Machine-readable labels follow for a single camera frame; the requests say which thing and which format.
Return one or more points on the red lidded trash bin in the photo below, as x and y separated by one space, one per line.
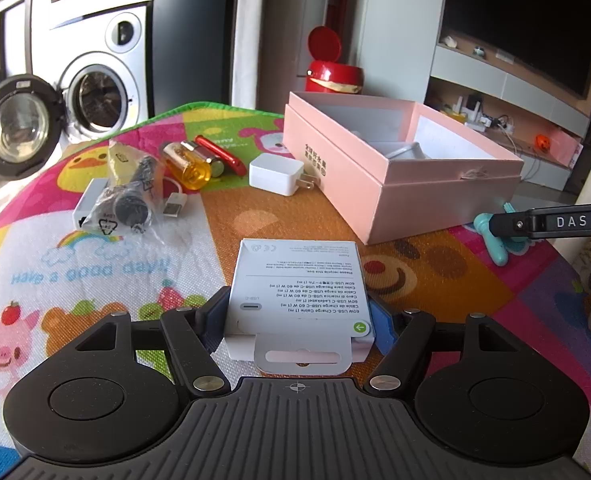
326 73

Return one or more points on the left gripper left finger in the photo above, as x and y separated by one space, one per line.
191 336

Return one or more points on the white charger front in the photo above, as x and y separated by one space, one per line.
401 150

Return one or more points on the white washing machine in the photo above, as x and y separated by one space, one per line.
95 83

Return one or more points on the red lighter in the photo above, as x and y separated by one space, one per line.
230 160

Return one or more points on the plastic bag with black part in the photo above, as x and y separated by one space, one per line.
148 178

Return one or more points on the colourful cartoon play mat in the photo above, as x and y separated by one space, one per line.
86 390

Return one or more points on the white cable retail box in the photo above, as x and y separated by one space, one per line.
298 307

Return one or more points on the pink box on shelf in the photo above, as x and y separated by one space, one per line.
564 148

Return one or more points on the pink cardboard box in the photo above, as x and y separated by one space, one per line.
463 173

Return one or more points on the white charger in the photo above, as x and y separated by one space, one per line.
401 150
279 175

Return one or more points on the cream squeeze tube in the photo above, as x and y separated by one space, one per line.
123 160

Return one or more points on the teal handheld fan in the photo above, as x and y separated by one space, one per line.
499 248

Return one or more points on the white ethernet adapter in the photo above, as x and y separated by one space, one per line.
106 210

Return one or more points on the amber perfume bottle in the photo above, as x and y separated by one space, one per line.
192 167

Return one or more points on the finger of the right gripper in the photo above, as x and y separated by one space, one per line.
544 223

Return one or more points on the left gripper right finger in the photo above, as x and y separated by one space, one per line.
403 338

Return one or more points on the black television screen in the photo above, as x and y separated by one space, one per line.
551 36

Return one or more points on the orange pumpkin toy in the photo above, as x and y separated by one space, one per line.
542 143

